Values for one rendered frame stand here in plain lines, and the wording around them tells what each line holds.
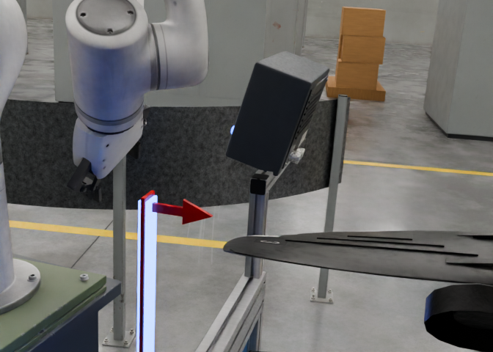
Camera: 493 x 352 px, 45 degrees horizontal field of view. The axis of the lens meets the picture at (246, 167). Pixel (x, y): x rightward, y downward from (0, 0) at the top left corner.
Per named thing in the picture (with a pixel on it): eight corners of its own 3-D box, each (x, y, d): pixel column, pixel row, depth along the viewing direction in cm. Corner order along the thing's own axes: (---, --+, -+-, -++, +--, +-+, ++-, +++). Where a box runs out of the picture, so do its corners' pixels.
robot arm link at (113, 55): (145, 63, 76) (70, 68, 74) (150, -18, 65) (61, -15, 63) (156, 116, 72) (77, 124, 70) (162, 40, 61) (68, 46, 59)
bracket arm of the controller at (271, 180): (265, 196, 108) (266, 180, 107) (249, 193, 109) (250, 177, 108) (290, 163, 130) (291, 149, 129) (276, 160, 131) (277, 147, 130)
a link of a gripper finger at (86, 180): (81, 164, 82) (84, 188, 87) (66, 180, 80) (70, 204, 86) (101, 177, 81) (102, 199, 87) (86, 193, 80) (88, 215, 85)
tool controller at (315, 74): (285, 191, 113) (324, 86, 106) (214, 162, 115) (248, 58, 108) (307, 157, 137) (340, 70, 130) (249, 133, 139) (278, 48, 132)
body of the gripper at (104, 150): (110, 64, 78) (111, 115, 87) (57, 114, 73) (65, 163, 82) (158, 92, 77) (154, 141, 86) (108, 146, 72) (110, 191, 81)
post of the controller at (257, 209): (259, 279, 113) (266, 179, 107) (243, 276, 113) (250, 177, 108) (263, 273, 115) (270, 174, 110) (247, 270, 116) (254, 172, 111)
